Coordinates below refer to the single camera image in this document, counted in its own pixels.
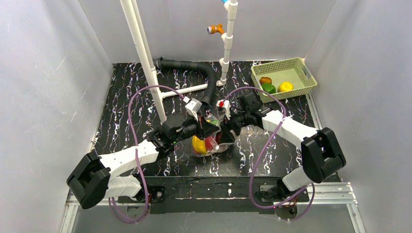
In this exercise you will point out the orange spigot valve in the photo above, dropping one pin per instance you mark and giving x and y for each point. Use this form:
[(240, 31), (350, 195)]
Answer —
[(213, 29)]

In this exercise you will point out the yellow fake banana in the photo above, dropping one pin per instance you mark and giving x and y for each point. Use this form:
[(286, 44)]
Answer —
[(199, 146)]

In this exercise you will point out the green fake pepper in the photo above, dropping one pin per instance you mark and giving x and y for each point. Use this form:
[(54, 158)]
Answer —
[(269, 88)]

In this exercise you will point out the clear zip top bag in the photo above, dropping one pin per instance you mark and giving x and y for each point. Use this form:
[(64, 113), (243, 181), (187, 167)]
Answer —
[(222, 147)]

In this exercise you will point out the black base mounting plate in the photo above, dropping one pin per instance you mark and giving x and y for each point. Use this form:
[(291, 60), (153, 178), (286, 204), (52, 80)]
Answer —
[(201, 195)]

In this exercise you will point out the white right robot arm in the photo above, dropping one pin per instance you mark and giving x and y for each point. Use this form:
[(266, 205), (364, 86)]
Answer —
[(321, 153)]

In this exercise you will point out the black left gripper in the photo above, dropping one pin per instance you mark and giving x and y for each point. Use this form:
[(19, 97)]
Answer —
[(201, 128)]

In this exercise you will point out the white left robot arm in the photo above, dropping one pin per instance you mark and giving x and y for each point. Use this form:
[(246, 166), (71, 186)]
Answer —
[(98, 177)]

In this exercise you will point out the orange brown fake bread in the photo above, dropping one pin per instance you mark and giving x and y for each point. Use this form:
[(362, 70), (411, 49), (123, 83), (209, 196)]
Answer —
[(265, 80)]

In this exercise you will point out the light green fake fruit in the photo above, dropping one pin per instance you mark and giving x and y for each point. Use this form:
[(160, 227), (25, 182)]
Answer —
[(213, 121)]

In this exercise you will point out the white PVC pipe frame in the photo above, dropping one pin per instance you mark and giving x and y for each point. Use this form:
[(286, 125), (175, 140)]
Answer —
[(150, 66)]

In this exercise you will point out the yellow fake lemon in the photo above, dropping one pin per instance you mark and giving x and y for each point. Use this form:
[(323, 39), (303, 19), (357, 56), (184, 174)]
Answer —
[(285, 86)]

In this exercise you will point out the red fake fruit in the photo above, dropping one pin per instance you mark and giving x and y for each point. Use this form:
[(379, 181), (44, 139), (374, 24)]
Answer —
[(213, 142)]

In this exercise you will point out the pale green perforated basket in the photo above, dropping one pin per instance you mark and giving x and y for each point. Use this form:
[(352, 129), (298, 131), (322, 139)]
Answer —
[(292, 70)]

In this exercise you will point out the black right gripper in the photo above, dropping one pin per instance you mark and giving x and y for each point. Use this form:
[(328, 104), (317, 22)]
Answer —
[(226, 126)]

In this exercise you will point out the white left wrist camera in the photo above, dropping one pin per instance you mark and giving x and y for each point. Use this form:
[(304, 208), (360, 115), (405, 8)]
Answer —
[(192, 107)]

